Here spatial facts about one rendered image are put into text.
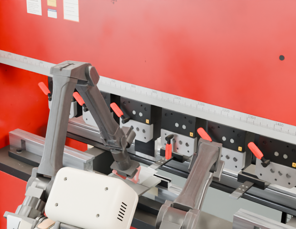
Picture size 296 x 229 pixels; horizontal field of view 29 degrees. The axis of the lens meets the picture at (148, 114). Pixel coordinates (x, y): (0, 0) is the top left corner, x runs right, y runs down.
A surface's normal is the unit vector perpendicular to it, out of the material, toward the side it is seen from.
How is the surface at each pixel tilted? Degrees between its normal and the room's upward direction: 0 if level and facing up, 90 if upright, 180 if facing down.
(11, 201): 90
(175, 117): 90
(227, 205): 0
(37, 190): 37
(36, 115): 90
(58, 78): 66
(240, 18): 90
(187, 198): 13
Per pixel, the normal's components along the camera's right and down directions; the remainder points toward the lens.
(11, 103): 0.81, 0.23
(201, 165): 0.07, -0.82
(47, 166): -0.40, -0.07
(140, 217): 0.02, -0.92
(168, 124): -0.58, 0.30
